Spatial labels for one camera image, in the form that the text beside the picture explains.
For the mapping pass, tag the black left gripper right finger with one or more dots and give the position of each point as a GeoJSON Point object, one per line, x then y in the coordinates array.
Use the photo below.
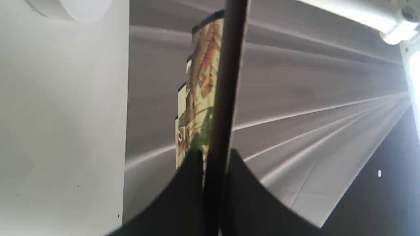
{"type": "Point", "coordinates": [249, 209]}

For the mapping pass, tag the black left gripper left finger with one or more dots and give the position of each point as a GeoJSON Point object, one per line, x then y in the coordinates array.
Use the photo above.
{"type": "Point", "coordinates": [177, 210]}

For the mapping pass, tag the folding paper fan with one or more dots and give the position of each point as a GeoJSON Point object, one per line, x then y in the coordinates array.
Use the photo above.
{"type": "Point", "coordinates": [207, 101]}

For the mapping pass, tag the white desk lamp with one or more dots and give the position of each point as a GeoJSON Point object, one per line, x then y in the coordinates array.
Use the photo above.
{"type": "Point", "coordinates": [391, 23]}

